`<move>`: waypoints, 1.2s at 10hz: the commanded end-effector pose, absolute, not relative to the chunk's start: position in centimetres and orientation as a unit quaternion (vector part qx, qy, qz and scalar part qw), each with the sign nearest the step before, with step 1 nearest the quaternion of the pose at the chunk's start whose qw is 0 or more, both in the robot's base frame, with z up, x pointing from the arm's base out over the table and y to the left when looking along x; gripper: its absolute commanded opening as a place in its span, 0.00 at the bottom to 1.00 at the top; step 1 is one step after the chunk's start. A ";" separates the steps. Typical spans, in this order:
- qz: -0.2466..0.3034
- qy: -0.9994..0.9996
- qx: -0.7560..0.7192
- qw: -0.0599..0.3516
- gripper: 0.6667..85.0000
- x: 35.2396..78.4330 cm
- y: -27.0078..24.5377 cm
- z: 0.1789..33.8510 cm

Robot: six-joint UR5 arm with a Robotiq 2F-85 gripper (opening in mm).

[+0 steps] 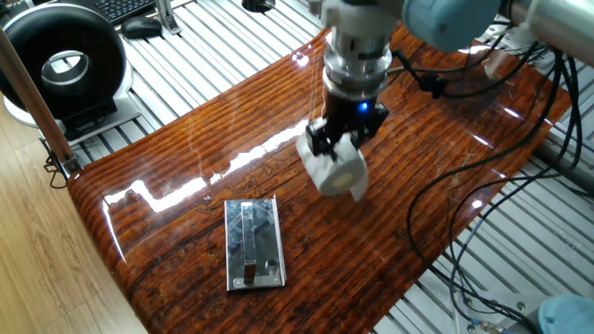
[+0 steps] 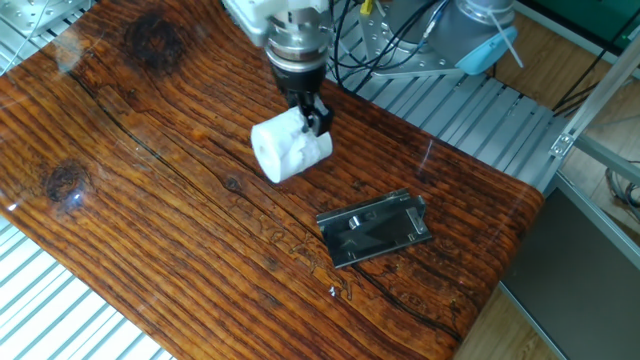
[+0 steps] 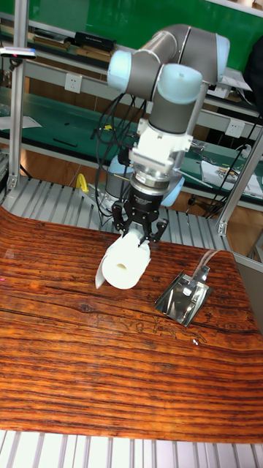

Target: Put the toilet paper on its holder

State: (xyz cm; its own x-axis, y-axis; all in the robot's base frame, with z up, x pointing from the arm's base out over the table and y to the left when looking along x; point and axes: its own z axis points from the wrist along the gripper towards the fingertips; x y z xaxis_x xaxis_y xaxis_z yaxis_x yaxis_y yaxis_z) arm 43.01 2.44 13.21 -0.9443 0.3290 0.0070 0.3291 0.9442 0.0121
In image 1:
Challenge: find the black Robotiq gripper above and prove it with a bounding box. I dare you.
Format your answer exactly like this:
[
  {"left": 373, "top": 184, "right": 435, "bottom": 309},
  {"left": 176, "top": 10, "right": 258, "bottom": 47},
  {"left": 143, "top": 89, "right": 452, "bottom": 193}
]
[{"left": 304, "top": 87, "right": 390, "bottom": 161}]

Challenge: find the white toilet paper roll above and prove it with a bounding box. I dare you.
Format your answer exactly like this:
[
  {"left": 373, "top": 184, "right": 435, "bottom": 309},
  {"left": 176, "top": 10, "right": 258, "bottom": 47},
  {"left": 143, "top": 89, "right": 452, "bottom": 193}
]
[{"left": 295, "top": 132, "right": 370, "bottom": 203}]

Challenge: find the shiny metal toilet paper holder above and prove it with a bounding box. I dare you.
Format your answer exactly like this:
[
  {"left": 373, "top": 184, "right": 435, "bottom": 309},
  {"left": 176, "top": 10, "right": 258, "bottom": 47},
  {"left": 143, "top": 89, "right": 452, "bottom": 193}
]
[{"left": 224, "top": 194, "right": 288, "bottom": 292}]

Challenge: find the silver wrist flange coupling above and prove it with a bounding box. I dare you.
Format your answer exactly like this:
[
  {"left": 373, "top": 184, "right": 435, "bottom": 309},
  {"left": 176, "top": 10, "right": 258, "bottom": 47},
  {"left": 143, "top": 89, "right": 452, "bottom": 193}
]
[{"left": 322, "top": 27, "right": 394, "bottom": 101}]

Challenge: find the black round cap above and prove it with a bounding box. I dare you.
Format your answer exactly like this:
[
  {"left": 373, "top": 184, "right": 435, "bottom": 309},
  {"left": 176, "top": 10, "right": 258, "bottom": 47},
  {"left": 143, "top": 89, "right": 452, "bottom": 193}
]
[{"left": 240, "top": 0, "right": 278, "bottom": 14}]

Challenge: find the glossy wood-grain table mat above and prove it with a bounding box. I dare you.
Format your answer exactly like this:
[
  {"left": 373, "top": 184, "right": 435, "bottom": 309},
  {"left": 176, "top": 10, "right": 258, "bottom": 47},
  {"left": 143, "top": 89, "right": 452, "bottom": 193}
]
[{"left": 67, "top": 18, "right": 573, "bottom": 334}]

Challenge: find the aluminium profile beam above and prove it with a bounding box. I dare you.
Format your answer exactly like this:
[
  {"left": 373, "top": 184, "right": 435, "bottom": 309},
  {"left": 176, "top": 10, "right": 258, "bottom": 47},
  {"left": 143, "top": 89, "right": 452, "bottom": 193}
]
[{"left": 533, "top": 134, "right": 594, "bottom": 186}]

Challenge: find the black computer mouse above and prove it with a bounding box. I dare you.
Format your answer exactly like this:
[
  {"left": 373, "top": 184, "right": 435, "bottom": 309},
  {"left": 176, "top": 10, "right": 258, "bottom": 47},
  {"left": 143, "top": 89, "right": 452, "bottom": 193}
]
[{"left": 120, "top": 15, "right": 163, "bottom": 41}]

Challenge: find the black computer keyboard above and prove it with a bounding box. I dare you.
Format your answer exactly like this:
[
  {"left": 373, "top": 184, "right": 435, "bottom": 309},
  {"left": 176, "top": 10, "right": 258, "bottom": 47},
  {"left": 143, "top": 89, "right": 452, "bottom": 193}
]
[{"left": 83, "top": 0, "right": 157, "bottom": 27}]

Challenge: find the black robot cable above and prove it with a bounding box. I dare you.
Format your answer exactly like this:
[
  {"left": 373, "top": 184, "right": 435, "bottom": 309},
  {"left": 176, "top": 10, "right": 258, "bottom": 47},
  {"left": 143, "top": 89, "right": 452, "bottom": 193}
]
[{"left": 392, "top": 41, "right": 584, "bottom": 333}]

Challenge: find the black cable with grey sleeve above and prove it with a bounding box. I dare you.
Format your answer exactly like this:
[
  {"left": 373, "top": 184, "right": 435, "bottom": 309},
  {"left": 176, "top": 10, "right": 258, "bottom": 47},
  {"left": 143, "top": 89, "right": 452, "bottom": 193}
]
[{"left": 445, "top": 50, "right": 581, "bottom": 334}]

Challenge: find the small aluminium upright bracket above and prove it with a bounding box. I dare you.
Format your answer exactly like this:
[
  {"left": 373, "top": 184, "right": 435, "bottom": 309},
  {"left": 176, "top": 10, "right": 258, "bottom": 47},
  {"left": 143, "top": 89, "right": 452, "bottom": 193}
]
[{"left": 155, "top": 0, "right": 182, "bottom": 36}]

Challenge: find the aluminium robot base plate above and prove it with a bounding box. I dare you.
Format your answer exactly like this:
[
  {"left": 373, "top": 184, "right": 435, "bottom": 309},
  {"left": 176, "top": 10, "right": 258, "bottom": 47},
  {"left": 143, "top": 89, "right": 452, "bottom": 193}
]
[{"left": 463, "top": 296, "right": 544, "bottom": 334}]

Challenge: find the thin black wire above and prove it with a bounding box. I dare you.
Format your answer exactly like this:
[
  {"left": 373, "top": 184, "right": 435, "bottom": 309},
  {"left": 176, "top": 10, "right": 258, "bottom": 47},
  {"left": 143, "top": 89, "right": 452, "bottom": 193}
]
[{"left": 43, "top": 138, "right": 71, "bottom": 190}]

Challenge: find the brown frame post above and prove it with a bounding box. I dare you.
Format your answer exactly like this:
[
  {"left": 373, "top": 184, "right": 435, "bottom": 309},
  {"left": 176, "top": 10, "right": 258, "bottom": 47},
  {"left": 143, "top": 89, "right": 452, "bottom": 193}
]
[{"left": 0, "top": 27, "right": 83, "bottom": 177}]

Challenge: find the black ring fan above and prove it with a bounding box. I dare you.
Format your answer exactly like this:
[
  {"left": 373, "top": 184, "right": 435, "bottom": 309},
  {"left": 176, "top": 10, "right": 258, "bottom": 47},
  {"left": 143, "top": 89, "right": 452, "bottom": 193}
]
[{"left": 0, "top": 2, "right": 143, "bottom": 143}]

